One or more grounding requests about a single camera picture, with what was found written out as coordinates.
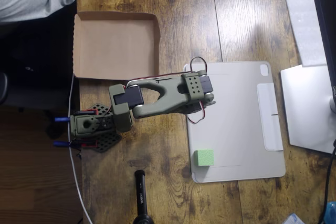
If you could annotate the white foam sheet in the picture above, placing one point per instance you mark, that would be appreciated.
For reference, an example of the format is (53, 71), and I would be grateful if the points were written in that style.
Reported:
(302, 11)

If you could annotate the silver monitor stand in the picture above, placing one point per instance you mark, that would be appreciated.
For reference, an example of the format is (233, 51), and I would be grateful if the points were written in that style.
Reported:
(307, 108)

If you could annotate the black chair armrest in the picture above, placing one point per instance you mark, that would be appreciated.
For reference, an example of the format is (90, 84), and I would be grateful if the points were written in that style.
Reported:
(3, 87)

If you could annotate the tablet in beige case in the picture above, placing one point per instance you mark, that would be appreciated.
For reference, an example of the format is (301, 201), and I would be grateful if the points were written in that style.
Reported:
(236, 134)

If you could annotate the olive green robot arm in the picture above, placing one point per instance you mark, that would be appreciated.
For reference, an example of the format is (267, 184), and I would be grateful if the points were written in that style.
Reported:
(173, 90)

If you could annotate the blue round object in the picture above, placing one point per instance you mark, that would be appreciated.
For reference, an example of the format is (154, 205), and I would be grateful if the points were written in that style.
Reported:
(331, 213)

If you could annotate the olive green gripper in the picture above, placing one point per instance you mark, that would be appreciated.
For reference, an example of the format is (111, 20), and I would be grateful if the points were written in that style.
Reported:
(193, 108)

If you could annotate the black computer monitor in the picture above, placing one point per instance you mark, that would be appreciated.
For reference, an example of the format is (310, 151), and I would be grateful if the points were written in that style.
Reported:
(328, 11)

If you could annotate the green foam cube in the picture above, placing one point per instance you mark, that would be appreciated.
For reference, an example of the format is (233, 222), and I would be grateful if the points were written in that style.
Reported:
(204, 157)

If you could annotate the brown cardboard tray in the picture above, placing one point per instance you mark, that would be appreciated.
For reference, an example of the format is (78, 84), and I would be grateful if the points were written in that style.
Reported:
(113, 48)

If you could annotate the white and blue packet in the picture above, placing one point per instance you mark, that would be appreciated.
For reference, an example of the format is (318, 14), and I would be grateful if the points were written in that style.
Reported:
(294, 219)

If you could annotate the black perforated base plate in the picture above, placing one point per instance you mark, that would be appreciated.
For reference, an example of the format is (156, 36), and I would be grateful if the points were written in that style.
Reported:
(107, 141)

